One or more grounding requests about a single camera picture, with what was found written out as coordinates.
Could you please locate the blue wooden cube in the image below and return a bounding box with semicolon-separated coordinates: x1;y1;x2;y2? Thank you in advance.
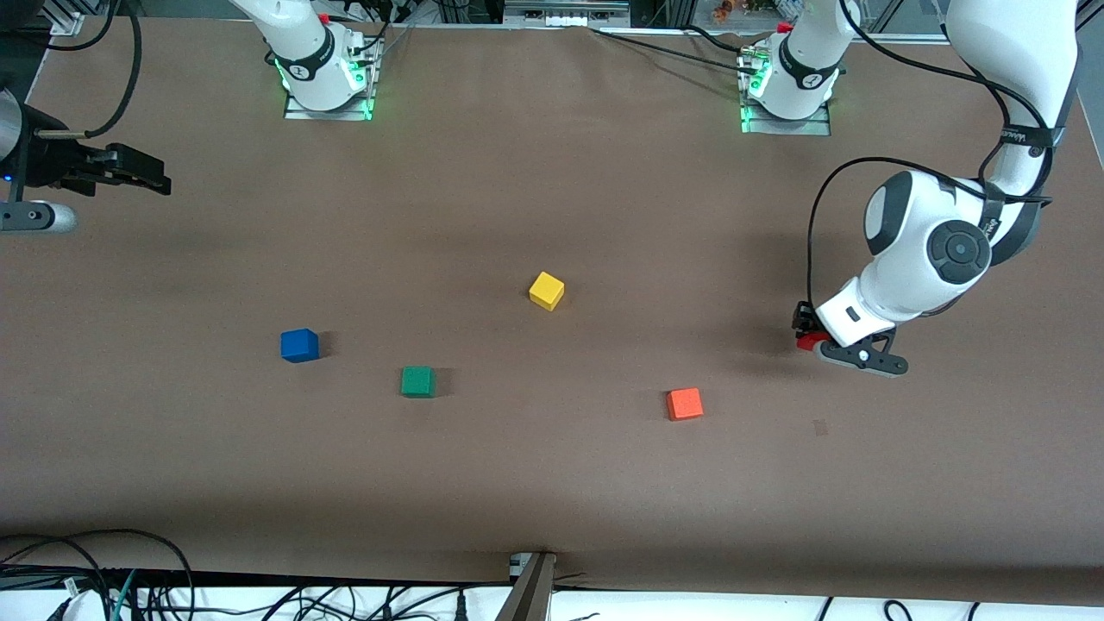
280;329;320;364

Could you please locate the yellow wooden cube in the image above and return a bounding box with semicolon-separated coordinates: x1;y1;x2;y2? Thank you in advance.
529;271;566;312

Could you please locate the grey power strip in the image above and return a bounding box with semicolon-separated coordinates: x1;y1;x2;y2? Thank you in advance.
504;0;632;27

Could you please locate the aluminium frame corner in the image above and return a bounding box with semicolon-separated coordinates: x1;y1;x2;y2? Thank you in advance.
47;0;87;35

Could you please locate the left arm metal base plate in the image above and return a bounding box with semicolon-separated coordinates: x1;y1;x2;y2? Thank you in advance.
739;47;833;136

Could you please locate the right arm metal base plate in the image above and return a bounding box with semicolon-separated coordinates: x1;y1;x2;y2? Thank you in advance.
283;34;378;122

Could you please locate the short black table cable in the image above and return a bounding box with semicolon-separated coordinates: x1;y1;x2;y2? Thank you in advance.
686;24;756;53

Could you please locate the long black table cable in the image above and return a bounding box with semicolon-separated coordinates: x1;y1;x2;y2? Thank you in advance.
589;26;762;74

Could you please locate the black looping floor cable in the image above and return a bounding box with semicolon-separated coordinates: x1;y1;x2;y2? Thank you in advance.
0;529;198;621

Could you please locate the aluminium profile post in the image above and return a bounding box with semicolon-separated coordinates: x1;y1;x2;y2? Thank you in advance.
496;552;557;621

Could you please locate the green floor cable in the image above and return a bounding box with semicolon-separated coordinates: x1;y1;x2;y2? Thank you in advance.
110;569;139;621

